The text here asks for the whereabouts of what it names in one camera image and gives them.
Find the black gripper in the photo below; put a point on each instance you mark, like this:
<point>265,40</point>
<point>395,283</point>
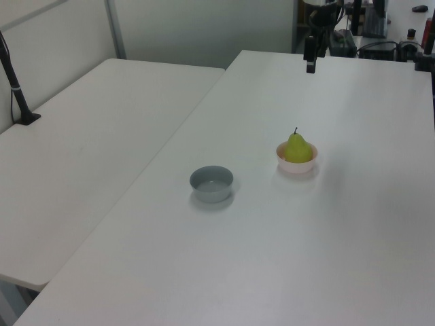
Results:
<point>323,16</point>

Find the green yellow pear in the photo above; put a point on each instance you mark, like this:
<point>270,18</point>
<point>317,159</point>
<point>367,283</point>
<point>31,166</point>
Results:
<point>297,149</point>

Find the pink plastic bowl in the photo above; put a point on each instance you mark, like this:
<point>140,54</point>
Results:
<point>295,167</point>

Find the grey plastic bowl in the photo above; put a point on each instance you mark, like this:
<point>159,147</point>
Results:
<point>211,188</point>

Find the black green device box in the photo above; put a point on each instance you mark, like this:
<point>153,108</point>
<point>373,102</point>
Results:
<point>343,44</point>

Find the black electronics box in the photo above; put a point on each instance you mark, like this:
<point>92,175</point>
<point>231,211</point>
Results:
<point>377,51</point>

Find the dark grey laptop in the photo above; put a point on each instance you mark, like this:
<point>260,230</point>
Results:
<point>374,23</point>

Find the emergency stop button box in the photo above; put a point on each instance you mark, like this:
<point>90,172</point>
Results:
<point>412,37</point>

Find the black computer mouse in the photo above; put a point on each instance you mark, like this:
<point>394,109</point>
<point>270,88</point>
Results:
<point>420,8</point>

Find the black clamped camera stand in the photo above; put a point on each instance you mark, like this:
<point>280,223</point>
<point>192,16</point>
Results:
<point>423,62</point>

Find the grey metal partition post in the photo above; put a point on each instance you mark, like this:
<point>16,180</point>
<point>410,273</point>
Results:
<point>115,27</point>

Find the black camera stand with clamp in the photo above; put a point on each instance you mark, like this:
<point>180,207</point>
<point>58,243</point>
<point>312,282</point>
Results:
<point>17,96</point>

